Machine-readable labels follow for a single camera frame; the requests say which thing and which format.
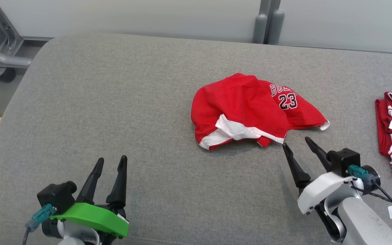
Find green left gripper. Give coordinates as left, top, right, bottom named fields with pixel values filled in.
left=50, top=155, right=129, bottom=238

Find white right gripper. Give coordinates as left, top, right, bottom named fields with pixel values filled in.
left=282, top=136, right=365, bottom=215

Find red shorts with number print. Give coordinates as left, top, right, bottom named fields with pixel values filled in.
left=191, top=72, right=330, bottom=151

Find black caster wheel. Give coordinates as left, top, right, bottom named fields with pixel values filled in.
left=0, top=67, right=16, bottom=83

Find teal plug right camera cable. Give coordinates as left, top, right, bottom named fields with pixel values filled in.
left=347, top=164, right=392, bottom=225

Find teal plug camera cable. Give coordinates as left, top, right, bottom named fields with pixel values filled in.
left=22, top=203, right=57, bottom=245
left=347, top=164, right=392, bottom=225

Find teal plug left camera cable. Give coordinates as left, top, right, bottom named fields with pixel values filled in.
left=22, top=203, right=57, bottom=245

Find grey partition post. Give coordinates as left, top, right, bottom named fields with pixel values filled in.
left=253, top=0, right=268, bottom=44
left=267, top=0, right=285, bottom=45

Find grey metal trolley frame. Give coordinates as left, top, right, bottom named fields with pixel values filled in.
left=0, top=0, right=33, bottom=80

